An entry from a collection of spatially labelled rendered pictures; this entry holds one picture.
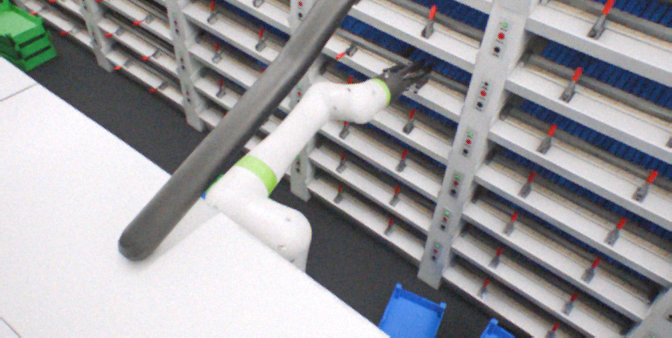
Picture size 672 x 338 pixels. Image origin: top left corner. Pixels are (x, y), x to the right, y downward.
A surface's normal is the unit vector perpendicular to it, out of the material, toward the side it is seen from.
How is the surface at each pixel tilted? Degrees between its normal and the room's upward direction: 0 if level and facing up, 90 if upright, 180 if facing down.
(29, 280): 0
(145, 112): 0
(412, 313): 0
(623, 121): 18
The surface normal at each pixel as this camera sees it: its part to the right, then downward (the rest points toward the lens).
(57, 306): 0.06, -0.71
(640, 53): -0.14, -0.51
